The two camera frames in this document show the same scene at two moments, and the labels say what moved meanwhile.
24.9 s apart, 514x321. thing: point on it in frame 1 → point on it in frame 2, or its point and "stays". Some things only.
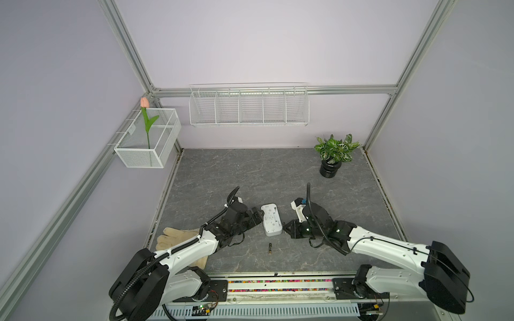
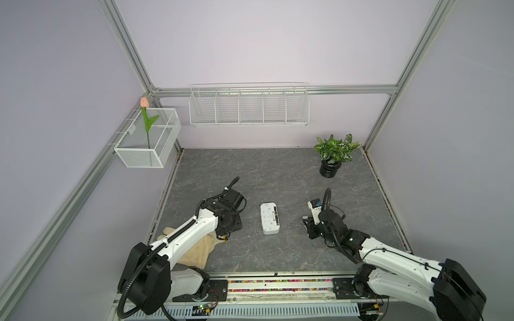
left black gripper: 258,219 → 237,225
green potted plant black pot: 333,152 stays
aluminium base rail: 294,289 stays
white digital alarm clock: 272,220 stays
